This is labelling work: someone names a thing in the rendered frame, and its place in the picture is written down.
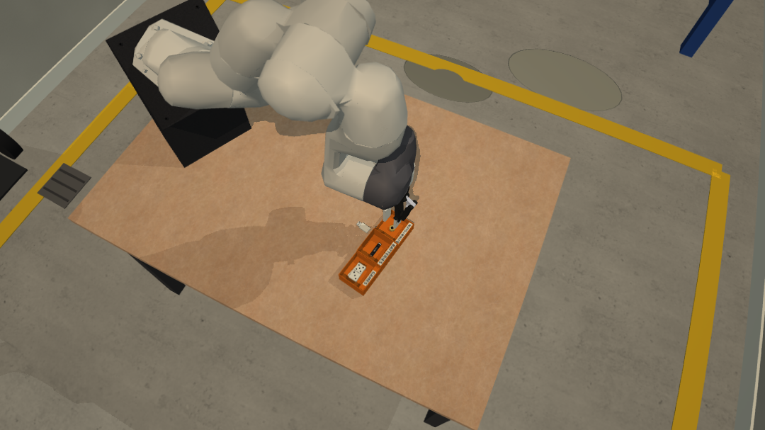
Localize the orange three-compartment bin rack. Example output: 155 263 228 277
339 210 414 295

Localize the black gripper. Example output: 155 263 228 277
383 188 417 229

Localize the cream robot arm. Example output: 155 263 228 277
132 0 417 210

